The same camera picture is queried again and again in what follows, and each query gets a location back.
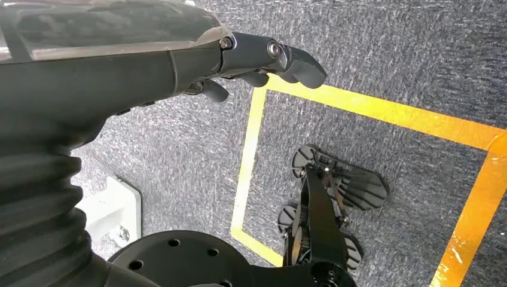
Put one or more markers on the black robot foot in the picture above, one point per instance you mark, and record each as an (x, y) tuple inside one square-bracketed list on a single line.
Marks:
[(353, 253), (364, 190)]

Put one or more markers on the black robot left foot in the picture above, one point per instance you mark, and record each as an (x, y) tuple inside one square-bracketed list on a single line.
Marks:
[(364, 190)]

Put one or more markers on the black robot left leg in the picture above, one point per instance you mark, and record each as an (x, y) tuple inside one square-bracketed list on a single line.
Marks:
[(321, 237)]

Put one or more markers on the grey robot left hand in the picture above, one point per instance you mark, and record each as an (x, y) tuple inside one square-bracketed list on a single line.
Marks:
[(99, 79)]

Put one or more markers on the white metal base plate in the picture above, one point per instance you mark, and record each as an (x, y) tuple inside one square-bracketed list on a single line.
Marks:
[(115, 210)]

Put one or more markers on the black robot right foot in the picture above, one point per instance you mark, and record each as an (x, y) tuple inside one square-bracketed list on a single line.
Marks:
[(353, 253)]

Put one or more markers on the yellow floor tape strip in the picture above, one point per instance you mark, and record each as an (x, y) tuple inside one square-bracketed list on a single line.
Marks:
[(471, 222), (247, 158), (376, 111), (257, 247)]

